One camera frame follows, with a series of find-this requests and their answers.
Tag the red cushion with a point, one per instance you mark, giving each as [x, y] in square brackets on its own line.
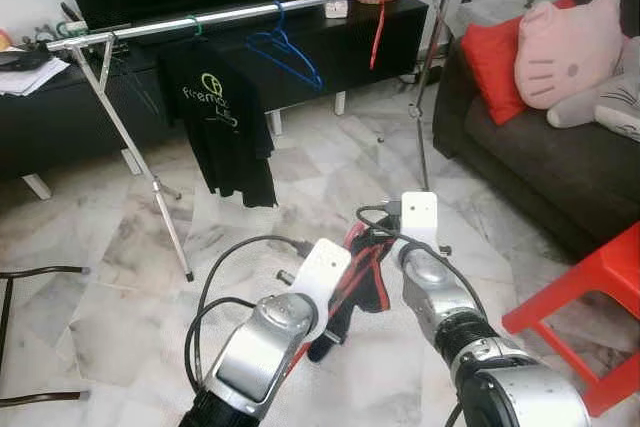
[490, 67]

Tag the green hanger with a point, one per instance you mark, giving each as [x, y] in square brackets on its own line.
[195, 25]

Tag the white lace table cloth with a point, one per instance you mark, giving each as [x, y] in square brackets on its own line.
[495, 12]

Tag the dark grey sofa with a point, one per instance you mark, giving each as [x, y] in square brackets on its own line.
[560, 187]

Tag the dark garment with red stripe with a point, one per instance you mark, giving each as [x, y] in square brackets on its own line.
[372, 292]

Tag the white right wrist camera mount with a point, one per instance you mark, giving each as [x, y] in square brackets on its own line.
[420, 222]

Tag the red plastic stool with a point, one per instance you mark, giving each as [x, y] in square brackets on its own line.
[590, 297]

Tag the red plastic hanger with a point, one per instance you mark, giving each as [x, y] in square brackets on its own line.
[362, 269]
[377, 47]

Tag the silver metal clothes rack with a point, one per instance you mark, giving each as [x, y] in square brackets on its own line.
[300, 4]

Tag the black tv cabinet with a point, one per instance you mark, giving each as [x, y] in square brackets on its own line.
[60, 122]

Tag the pink cat face pillow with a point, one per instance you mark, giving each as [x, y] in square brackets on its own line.
[570, 52]

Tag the white papers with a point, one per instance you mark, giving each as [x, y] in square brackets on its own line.
[30, 77]

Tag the blue plastic hanger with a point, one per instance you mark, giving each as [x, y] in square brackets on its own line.
[316, 82]

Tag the grey totoro pillow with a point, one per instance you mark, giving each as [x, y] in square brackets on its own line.
[610, 107]

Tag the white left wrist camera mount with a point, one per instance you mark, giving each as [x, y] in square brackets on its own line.
[322, 282]

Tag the black electronics pile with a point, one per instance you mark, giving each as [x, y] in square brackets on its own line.
[62, 29]

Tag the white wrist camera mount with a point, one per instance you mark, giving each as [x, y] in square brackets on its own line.
[322, 282]
[420, 222]

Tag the black t-shirt with green print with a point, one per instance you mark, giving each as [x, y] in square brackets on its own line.
[225, 137]

